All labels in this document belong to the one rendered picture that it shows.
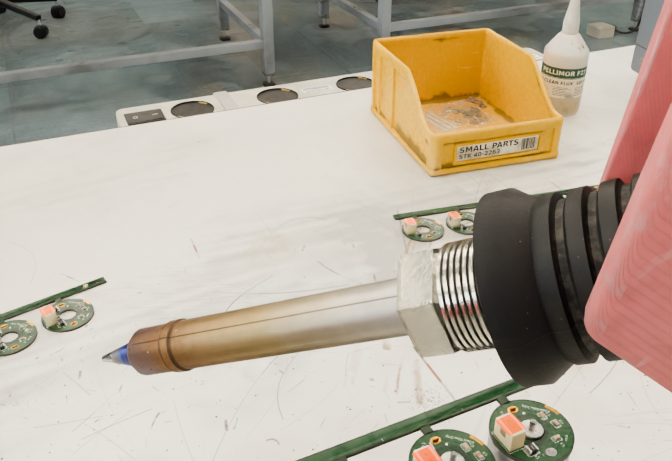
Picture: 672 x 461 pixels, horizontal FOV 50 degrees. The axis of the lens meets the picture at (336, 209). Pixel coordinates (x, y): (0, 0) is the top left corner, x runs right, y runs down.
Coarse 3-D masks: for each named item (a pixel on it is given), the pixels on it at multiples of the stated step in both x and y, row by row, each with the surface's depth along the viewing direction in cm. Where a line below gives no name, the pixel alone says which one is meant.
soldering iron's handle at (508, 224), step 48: (576, 192) 8; (624, 192) 8; (480, 240) 8; (528, 240) 8; (576, 240) 8; (480, 288) 8; (528, 288) 8; (576, 288) 8; (528, 336) 8; (576, 336) 8; (528, 384) 9
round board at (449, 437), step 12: (444, 432) 21; (456, 432) 21; (420, 444) 21; (432, 444) 21; (444, 444) 21; (456, 444) 21; (468, 444) 21; (480, 444) 21; (468, 456) 21; (480, 456) 21; (492, 456) 21
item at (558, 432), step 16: (512, 400) 23; (528, 400) 23; (496, 416) 22; (528, 416) 22; (544, 416) 22; (560, 416) 22; (544, 432) 22; (560, 432) 21; (528, 448) 21; (544, 448) 21; (560, 448) 21
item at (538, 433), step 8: (512, 408) 22; (528, 424) 22; (536, 424) 22; (528, 432) 21; (536, 432) 21; (488, 440) 22; (536, 440) 21; (496, 448) 21; (496, 456) 21; (504, 456) 21
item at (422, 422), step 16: (512, 384) 23; (464, 400) 23; (480, 400) 23; (496, 400) 23; (416, 416) 22; (432, 416) 22; (448, 416) 22; (384, 432) 21; (400, 432) 21; (432, 432) 21; (336, 448) 21; (352, 448) 21; (368, 448) 21
